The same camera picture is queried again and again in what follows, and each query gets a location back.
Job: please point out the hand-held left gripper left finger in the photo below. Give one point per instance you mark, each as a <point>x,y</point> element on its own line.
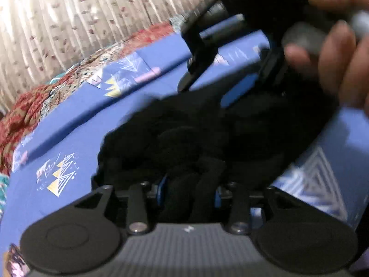
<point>162,189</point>

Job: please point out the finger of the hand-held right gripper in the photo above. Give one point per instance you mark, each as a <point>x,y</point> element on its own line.
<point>194,63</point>
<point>245,88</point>

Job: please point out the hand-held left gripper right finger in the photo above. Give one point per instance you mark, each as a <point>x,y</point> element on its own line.
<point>218,197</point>

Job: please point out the black pants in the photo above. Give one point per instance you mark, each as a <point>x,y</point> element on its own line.
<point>207,138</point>

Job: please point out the person's right hand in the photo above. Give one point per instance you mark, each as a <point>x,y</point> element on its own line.
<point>343,60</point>

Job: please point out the blue printed bedsheet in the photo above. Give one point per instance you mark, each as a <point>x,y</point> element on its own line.
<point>80,138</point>

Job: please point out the beige floral curtain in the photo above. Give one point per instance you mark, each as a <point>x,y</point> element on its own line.
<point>72,20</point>

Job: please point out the red patterned blanket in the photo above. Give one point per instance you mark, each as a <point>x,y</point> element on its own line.
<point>37,101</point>

